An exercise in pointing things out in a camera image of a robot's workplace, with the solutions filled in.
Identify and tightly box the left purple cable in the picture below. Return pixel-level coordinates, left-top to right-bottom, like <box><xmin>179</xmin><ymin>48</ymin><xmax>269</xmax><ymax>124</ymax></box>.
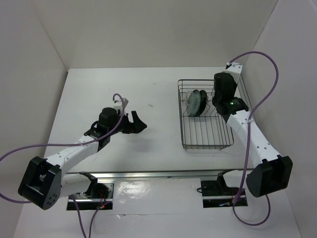
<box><xmin>0</xmin><ymin>93</ymin><xmax>129</xmax><ymax>238</ymax></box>

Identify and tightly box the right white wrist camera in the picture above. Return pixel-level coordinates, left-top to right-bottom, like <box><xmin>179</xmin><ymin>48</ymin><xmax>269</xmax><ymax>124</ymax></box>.
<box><xmin>225</xmin><ymin>62</ymin><xmax>243</xmax><ymax>83</ymax></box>

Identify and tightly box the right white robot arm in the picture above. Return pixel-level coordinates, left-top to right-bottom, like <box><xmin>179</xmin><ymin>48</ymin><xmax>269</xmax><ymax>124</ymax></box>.
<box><xmin>212</xmin><ymin>72</ymin><xmax>293</xmax><ymax>197</ymax></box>

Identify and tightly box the purple cable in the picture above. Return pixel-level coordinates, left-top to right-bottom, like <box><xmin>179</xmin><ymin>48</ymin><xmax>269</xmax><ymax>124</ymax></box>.
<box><xmin>227</xmin><ymin>51</ymin><xmax>280</xmax><ymax>226</ymax></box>
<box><xmin>0</xmin><ymin>93</ymin><xmax>129</xmax><ymax>238</ymax></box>

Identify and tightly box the blue patterned ceramic plate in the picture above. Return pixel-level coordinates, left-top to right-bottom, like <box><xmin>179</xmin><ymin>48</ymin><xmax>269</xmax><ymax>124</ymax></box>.
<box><xmin>186</xmin><ymin>89</ymin><xmax>201</xmax><ymax>117</ymax></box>

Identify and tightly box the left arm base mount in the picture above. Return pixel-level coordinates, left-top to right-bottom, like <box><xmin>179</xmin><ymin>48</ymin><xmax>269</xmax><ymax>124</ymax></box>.
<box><xmin>74</xmin><ymin>181</ymin><xmax>114</xmax><ymax>211</ymax></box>

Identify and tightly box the clear ribbed glass plate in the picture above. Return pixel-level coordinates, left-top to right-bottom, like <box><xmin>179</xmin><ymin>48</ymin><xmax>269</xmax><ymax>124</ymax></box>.
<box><xmin>183</xmin><ymin>91</ymin><xmax>196</xmax><ymax>117</ymax></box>

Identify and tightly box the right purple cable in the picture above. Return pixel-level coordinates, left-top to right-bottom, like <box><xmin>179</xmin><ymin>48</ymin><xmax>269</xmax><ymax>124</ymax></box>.
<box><xmin>227</xmin><ymin>51</ymin><xmax>280</xmax><ymax>226</ymax></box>

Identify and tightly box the black round plate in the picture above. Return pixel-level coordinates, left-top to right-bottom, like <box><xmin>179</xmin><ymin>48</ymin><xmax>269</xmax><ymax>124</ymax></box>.
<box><xmin>195</xmin><ymin>90</ymin><xmax>208</xmax><ymax>117</ymax></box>

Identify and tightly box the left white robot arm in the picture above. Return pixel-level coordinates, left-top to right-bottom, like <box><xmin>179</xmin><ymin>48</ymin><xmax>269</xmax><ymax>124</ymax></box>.
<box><xmin>18</xmin><ymin>107</ymin><xmax>147</xmax><ymax>210</ymax></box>

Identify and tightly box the aluminium front rail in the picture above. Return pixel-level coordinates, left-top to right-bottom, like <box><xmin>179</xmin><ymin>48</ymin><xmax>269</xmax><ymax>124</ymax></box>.
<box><xmin>64</xmin><ymin>168</ymin><xmax>256</xmax><ymax>179</ymax></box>

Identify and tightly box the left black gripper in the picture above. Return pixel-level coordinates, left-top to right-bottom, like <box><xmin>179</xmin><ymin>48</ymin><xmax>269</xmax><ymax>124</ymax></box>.
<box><xmin>108</xmin><ymin>110</ymin><xmax>146</xmax><ymax>135</ymax></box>

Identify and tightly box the metal wire dish rack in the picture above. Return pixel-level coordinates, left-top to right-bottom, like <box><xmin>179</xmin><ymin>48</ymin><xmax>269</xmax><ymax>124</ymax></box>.
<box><xmin>178</xmin><ymin>79</ymin><xmax>234</xmax><ymax>151</ymax></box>

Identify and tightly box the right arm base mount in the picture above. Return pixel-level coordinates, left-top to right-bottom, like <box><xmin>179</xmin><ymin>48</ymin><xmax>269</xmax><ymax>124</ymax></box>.
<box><xmin>196</xmin><ymin>180</ymin><xmax>238</xmax><ymax>208</ymax></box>

